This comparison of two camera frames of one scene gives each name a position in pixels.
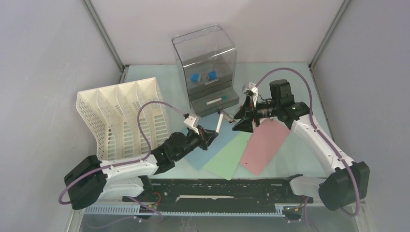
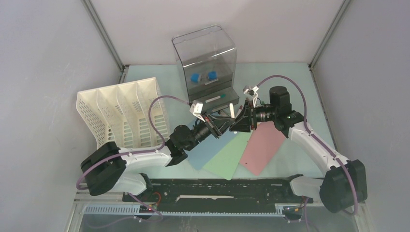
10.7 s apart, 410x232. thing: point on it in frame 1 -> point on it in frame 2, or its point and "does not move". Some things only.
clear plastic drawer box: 209,57 does not move
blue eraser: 212,75 does not move
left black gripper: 205,137 -> 217,124
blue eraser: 195,77 does not move
